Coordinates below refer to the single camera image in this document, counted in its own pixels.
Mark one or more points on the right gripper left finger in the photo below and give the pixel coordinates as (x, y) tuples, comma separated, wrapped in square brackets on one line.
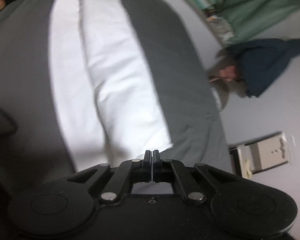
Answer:
[(123, 178)]

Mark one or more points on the dark teal hanging jacket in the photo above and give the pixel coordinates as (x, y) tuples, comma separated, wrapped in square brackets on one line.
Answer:
[(260, 62)]

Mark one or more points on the grey window shelf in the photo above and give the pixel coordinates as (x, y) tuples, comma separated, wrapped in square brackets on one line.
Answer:
[(208, 11)]

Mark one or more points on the grey bed sheet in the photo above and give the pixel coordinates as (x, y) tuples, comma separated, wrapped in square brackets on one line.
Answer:
[(32, 150)]

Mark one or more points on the beige folding chair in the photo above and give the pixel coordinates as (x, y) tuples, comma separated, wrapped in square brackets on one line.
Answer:
[(260, 155)]

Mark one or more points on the white cloth garment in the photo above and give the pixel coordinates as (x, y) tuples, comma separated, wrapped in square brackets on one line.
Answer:
[(104, 94)]

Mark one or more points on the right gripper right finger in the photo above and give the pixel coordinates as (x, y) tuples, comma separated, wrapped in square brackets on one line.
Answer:
[(175, 173)]

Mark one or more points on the woven basket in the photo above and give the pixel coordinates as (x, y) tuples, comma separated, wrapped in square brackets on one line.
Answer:
[(220, 93)]

